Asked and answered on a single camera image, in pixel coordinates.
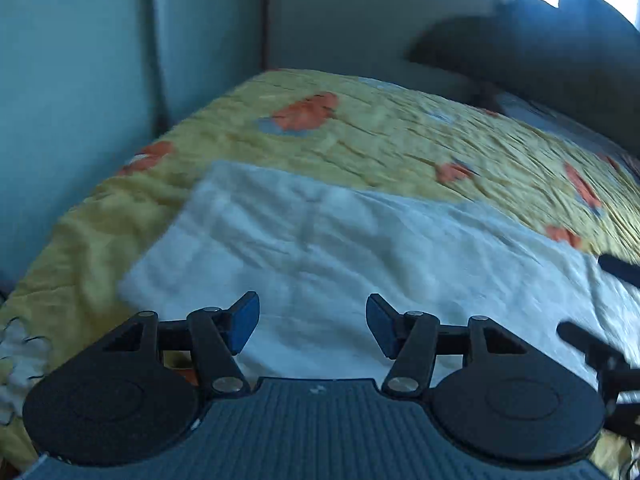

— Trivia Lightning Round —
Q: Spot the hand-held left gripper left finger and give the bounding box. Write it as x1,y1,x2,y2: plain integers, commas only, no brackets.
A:
100,291,261,397

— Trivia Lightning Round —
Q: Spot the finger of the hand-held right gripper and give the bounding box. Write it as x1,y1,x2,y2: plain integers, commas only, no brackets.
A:
556,321,640,411
598,254,640,288

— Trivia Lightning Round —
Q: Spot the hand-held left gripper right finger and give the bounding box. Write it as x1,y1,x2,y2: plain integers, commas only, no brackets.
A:
366,293,532,397

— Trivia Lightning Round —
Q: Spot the white towel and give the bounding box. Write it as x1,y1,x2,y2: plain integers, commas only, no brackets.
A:
117,161,640,401

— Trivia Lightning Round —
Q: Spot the yellow printed blanket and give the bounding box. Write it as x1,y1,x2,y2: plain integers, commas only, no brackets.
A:
0,67,640,476

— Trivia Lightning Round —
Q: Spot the dark padded headboard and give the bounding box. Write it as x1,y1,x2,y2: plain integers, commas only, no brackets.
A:
407,0,640,161

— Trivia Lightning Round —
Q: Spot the glass wardrobe door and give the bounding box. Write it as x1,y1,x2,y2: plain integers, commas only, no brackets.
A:
0,0,268,291

